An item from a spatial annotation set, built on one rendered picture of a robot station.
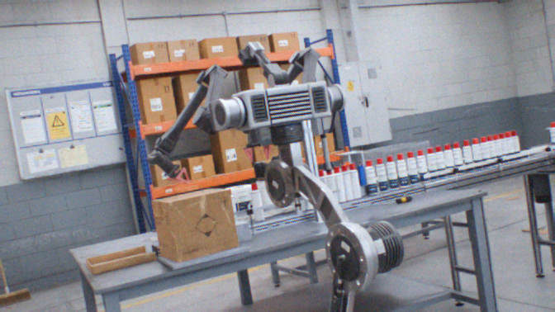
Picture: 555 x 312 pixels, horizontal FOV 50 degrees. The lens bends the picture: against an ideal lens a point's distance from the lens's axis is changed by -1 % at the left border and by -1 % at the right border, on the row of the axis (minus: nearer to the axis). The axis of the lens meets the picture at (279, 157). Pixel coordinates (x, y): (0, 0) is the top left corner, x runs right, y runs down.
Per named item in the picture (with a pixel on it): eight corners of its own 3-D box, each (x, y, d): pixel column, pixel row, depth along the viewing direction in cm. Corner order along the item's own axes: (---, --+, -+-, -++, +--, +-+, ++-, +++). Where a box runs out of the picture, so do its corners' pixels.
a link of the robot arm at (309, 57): (309, 39, 298) (324, 49, 303) (292, 53, 308) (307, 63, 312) (301, 105, 272) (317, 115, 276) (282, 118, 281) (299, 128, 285)
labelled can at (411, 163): (415, 184, 366) (410, 151, 365) (420, 184, 361) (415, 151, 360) (409, 186, 364) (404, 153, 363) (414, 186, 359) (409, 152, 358)
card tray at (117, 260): (145, 252, 309) (144, 245, 309) (156, 259, 285) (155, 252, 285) (87, 266, 297) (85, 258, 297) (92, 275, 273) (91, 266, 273)
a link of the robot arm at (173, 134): (205, 70, 281) (223, 82, 285) (202, 68, 286) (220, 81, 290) (154, 145, 282) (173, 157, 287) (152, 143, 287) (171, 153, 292)
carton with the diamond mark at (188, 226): (218, 242, 295) (209, 188, 294) (239, 246, 274) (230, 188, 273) (160, 257, 280) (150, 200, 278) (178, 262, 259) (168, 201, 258)
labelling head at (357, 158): (360, 193, 365) (353, 151, 363) (372, 194, 353) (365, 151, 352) (340, 197, 359) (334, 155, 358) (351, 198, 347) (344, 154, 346)
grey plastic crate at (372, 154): (401, 166, 567) (398, 144, 566) (433, 164, 534) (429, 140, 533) (353, 177, 535) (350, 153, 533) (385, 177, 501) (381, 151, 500)
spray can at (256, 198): (262, 219, 324) (256, 182, 323) (266, 220, 320) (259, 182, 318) (253, 221, 322) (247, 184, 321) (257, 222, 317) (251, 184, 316)
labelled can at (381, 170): (385, 191, 357) (380, 158, 356) (390, 191, 352) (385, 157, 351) (377, 192, 355) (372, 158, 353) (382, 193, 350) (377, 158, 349)
